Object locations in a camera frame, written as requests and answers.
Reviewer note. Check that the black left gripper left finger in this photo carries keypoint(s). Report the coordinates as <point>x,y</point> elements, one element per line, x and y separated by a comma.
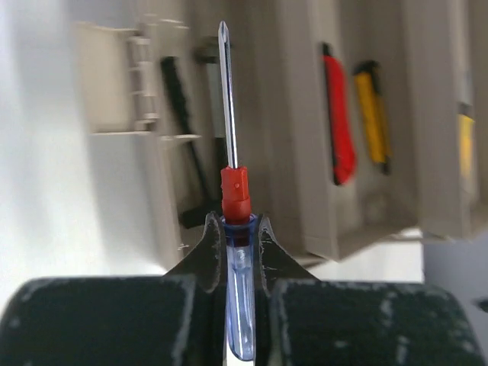
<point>173,319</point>

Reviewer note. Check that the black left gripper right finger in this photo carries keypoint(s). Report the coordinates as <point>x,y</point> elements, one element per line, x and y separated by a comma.
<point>302,320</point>

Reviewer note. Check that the black T-handle wrench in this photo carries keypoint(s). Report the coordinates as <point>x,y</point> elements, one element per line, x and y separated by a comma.
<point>178,101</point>

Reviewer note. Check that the red handled tool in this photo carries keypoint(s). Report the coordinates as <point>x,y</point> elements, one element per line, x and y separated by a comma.
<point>343,152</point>

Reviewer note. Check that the translucent brown plastic toolbox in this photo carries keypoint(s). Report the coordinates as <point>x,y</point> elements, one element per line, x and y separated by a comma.
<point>432,56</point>

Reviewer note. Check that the yellow black handled tool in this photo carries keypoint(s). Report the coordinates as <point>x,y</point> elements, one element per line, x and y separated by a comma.
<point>466,126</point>

